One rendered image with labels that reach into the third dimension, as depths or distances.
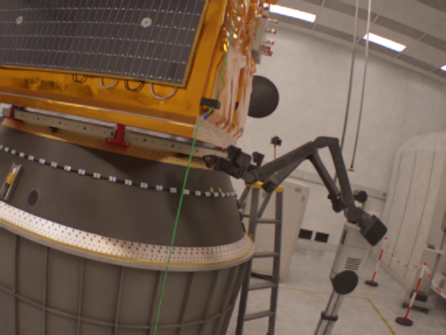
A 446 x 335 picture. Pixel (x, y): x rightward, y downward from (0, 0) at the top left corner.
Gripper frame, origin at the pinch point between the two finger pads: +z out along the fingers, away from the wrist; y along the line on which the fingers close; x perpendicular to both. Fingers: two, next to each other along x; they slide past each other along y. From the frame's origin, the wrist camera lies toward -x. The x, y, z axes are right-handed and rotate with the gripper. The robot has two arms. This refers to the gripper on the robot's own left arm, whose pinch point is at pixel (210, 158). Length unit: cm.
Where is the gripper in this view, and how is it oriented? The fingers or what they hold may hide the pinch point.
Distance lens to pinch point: 208.1
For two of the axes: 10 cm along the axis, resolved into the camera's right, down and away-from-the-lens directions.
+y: -6.5, -1.1, -7.5
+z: -6.7, -3.7, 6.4
